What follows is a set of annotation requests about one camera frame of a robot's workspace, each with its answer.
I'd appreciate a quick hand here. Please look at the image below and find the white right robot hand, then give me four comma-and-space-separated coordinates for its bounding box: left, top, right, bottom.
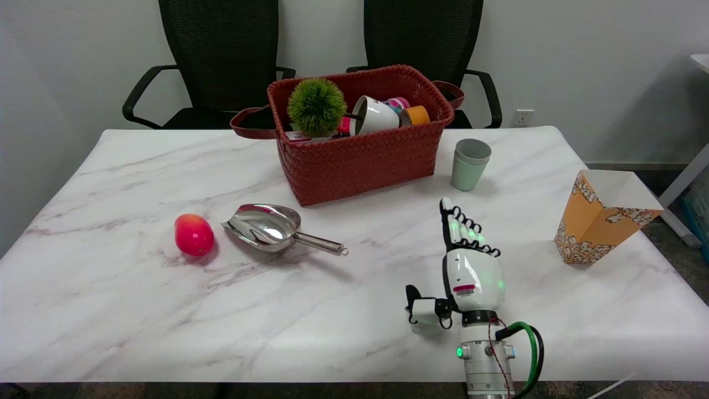
405, 197, 506, 329

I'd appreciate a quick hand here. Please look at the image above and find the pale green cup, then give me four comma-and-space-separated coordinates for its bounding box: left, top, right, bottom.
450, 139, 492, 192

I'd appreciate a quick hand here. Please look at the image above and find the orange popcorn box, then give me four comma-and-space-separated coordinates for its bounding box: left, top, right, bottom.
554, 170, 664, 265

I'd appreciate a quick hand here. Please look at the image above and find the red woven basket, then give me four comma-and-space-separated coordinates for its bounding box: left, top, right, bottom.
230, 64, 465, 207

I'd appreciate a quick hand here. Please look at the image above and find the orange tape roll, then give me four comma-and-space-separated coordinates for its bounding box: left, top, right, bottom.
400, 105, 430, 126

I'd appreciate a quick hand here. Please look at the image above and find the white mug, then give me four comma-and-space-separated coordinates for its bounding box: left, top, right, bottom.
351, 95, 400, 136

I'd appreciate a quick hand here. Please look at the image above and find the shiny metal scoop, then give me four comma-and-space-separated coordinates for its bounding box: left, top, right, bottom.
221, 204, 350, 257

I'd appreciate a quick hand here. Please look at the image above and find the green fuzzy ball plant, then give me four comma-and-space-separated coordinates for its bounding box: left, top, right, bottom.
286, 78, 348, 137

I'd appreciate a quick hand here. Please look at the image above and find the white desk with leg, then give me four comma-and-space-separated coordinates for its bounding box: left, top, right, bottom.
658, 54, 709, 249

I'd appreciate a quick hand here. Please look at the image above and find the blue storage bin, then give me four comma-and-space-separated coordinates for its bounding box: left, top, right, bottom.
682, 183, 709, 264

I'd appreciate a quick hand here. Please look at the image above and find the black mesh office chair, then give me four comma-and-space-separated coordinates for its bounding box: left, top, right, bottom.
346, 0, 503, 129
122, 0, 296, 130

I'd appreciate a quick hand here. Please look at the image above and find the red toy mango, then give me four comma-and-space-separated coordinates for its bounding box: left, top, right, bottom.
174, 214, 215, 257

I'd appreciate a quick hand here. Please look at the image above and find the green robot cable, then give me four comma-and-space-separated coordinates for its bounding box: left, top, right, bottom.
501, 321, 541, 397

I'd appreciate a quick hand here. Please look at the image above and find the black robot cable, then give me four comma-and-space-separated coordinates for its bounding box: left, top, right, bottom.
496, 325, 546, 399

